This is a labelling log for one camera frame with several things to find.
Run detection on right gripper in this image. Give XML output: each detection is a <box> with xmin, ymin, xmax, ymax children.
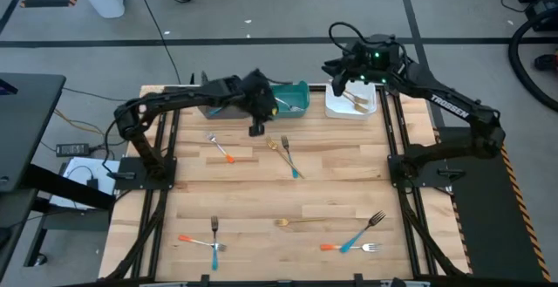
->
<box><xmin>323</xmin><ymin>40</ymin><xmax>376</xmax><ymax>83</ymax></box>

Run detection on gray plastic bin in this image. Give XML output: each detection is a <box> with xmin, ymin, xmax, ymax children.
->
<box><xmin>198</xmin><ymin>71</ymin><xmax>254</xmax><ymax>120</ymax></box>

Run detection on teal plastic bin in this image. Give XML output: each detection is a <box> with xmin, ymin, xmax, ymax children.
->
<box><xmin>269</xmin><ymin>80</ymin><xmax>311</xmax><ymax>120</ymax></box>

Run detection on white plastic bin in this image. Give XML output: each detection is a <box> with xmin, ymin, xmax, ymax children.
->
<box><xmin>324</xmin><ymin>79</ymin><xmax>378</xmax><ymax>121</ymax></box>

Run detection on black power adapter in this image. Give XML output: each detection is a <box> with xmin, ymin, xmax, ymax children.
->
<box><xmin>55</xmin><ymin>142</ymin><xmax>92</xmax><ymax>158</ymax></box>

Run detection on white paper box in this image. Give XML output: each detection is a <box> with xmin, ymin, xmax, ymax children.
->
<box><xmin>48</xmin><ymin>155</ymin><xmax>121</xmax><ymax>210</ymax></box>

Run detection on black shoe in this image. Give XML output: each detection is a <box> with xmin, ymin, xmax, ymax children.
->
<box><xmin>534</xmin><ymin>52</ymin><xmax>558</xmax><ymax>72</ymax></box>

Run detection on large black hazard-striped mat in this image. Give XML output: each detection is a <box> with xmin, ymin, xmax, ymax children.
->
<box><xmin>435</xmin><ymin>125</ymin><xmax>553</xmax><ymax>284</ymax></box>

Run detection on black desk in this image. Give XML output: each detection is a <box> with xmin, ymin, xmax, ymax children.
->
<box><xmin>0</xmin><ymin>72</ymin><xmax>117</xmax><ymax>279</ymax></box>

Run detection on black aluminium table frame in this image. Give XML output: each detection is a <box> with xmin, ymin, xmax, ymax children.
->
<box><xmin>104</xmin><ymin>84</ymin><xmax>470</xmax><ymax>287</ymax></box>

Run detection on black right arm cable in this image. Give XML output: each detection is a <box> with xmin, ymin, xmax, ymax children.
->
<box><xmin>328</xmin><ymin>21</ymin><xmax>396</xmax><ymax>57</ymax></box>

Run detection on long black floor cable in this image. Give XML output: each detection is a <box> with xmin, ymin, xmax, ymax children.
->
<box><xmin>132</xmin><ymin>0</ymin><xmax>182</xmax><ymax>85</ymax></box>

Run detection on thin black cable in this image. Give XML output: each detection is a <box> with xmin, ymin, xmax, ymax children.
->
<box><xmin>60</xmin><ymin>86</ymin><xmax>139</xmax><ymax>104</ymax></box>

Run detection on thick black hose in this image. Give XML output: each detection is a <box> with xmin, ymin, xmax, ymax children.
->
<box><xmin>507</xmin><ymin>7</ymin><xmax>558</xmax><ymax>113</ymax></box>

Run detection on yellow cable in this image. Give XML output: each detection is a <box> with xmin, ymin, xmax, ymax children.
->
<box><xmin>52</xmin><ymin>107</ymin><xmax>132</xmax><ymax>138</ymax></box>

